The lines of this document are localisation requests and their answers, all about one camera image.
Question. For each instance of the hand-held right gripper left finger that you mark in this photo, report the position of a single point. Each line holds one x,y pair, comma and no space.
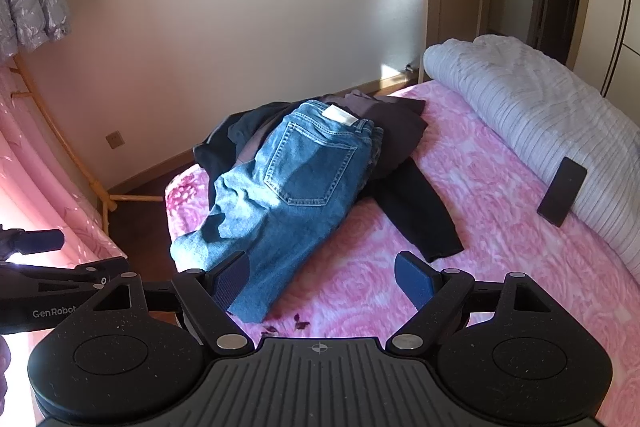
234,281

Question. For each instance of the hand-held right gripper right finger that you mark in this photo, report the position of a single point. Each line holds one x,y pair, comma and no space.
414,281

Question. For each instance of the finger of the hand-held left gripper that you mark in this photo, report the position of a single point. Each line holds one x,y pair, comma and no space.
107,268

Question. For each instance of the blue jeans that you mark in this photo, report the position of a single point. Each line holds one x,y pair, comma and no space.
300,167

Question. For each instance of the black jacket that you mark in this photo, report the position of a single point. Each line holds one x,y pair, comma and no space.
415,207

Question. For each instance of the pink floral blanket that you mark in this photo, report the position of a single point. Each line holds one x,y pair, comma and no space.
500,232

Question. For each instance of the pink curtain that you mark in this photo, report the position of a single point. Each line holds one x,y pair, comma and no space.
30,187

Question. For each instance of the wooden coat rack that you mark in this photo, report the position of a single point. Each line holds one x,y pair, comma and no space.
60,132

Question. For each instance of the grey-brown garment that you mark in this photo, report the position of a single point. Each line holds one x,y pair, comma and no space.
395,127

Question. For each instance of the black phone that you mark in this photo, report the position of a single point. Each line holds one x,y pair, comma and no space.
562,192

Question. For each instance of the white striped quilt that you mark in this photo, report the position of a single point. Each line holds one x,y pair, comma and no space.
525,107

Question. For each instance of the white wardrobe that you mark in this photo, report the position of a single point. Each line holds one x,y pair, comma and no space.
612,17

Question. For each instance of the beige wall outlet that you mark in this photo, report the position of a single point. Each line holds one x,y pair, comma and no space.
114,140

